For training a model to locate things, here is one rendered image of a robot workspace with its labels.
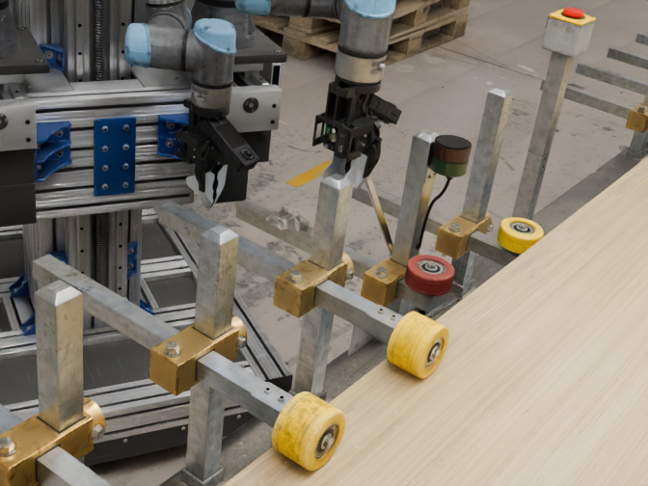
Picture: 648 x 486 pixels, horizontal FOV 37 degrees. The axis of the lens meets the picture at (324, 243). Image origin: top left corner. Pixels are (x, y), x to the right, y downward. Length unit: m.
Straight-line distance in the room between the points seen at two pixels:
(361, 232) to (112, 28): 1.69
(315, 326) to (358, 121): 0.32
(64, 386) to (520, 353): 0.69
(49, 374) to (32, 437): 0.08
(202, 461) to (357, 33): 0.65
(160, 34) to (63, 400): 0.84
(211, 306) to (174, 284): 1.52
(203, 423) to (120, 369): 1.10
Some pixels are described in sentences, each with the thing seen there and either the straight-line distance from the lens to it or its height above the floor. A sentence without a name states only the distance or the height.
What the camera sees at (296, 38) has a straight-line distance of 5.19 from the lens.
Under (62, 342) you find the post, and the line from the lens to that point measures 1.05.
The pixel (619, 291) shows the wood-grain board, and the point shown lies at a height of 0.90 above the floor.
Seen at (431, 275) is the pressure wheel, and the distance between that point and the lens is 1.58.
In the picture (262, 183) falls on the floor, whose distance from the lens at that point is 3.81.
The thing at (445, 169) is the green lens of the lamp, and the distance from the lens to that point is 1.54.
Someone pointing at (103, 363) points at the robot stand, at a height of 0.21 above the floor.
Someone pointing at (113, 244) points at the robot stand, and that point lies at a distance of 2.33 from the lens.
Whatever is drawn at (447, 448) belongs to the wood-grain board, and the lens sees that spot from 1.25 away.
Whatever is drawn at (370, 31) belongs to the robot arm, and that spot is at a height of 1.29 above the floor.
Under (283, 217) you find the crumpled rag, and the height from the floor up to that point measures 0.87.
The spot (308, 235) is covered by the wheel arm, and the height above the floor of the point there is 0.86.
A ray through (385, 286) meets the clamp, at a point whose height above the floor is 0.86.
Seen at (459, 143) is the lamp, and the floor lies 1.11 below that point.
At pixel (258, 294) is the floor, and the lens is 3.12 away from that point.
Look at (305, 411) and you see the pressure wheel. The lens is 1.14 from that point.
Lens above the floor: 1.71
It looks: 30 degrees down
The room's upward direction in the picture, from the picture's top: 8 degrees clockwise
